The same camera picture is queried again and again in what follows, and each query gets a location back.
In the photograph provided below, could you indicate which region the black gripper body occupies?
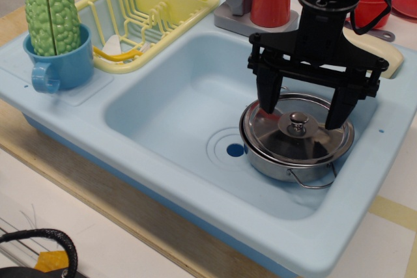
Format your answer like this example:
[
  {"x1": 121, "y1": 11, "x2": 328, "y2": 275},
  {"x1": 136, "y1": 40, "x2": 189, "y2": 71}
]
[{"x1": 248, "y1": 5, "x2": 388, "y2": 98}]

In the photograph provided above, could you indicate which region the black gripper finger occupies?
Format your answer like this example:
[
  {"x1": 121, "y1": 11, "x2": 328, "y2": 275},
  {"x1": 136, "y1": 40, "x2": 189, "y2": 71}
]
[
  {"x1": 256, "y1": 68, "x2": 282, "y2": 114},
  {"x1": 325, "y1": 87, "x2": 361, "y2": 130}
]

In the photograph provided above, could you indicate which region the steel pot lid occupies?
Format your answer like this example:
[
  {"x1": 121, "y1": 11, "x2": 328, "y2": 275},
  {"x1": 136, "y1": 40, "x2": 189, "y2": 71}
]
[{"x1": 240, "y1": 92, "x2": 354, "y2": 167}]

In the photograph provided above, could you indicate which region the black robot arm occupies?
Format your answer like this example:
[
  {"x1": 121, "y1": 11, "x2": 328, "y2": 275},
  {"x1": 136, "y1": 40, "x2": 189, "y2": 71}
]
[{"x1": 248, "y1": 0, "x2": 392, "y2": 130}]

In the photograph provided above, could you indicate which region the cream plastic bottle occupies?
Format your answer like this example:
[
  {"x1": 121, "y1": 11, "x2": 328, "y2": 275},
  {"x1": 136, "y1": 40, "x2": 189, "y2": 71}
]
[{"x1": 343, "y1": 27, "x2": 404, "y2": 79}]

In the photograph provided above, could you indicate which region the red plastic cup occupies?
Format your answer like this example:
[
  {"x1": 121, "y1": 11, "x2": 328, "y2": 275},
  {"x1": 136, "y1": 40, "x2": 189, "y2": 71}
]
[{"x1": 354, "y1": 0, "x2": 387, "y2": 28}]

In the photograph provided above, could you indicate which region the grey plastic utensil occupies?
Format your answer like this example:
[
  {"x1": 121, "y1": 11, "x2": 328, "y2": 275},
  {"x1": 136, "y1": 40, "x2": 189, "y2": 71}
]
[{"x1": 343, "y1": 21, "x2": 395, "y2": 42}]

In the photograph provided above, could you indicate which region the grey toy faucet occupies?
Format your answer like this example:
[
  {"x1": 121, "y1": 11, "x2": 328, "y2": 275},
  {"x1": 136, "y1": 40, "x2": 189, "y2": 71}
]
[{"x1": 214, "y1": 0, "x2": 298, "y2": 36}]

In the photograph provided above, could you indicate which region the light blue toy sink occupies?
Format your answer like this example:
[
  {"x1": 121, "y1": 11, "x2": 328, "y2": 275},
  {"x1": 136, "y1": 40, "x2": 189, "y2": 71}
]
[{"x1": 1, "y1": 14, "x2": 416, "y2": 277}]

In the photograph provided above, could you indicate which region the yellow plastic utensil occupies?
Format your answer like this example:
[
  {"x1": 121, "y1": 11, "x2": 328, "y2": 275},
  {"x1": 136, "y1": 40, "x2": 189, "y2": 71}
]
[{"x1": 93, "y1": 46, "x2": 143, "y2": 62}]

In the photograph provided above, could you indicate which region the yellow dish rack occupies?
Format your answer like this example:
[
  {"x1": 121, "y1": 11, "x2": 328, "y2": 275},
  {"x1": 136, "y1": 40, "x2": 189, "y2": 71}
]
[{"x1": 76, "y1": 0, "x2": 220, "y2": 74}]

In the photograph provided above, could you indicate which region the blue plastic mug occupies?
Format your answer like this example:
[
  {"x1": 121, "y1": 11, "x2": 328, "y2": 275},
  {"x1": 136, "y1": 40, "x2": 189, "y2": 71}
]
[{"x1": 23, "y1": 24, "x2": 94, "y2": 94}]

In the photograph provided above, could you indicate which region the green bitter melon toy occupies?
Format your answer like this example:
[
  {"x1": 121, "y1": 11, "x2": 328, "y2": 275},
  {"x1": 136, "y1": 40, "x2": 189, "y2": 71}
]
[{"x1": 25, "y1": 0, "x2": 81, "y2": 57}]

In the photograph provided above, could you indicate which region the yellow tape piece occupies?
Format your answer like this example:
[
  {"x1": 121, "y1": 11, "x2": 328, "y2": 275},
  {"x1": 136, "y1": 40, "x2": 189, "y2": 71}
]
[{"x1": 34, "y1": 251, "x2": 69, "y2": 273}]

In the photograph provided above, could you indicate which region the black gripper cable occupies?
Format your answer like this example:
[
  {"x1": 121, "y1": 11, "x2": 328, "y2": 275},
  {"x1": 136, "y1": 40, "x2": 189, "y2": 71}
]
[{"x1": 349, "y1": 0, "x2": 392, "y2": 36}]

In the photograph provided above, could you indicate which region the steel pot with handles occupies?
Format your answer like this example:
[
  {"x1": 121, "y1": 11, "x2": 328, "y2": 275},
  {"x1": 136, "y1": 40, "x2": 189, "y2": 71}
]
[{"x1": 239, "y1": 85, "x2": 356, "y2": 190}]

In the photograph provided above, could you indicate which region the black braided cable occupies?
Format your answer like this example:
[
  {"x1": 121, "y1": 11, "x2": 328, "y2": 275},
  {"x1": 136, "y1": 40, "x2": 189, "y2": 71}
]
[{"x1": 0, "y1": 228, "x2": 78, "y2": 278}]

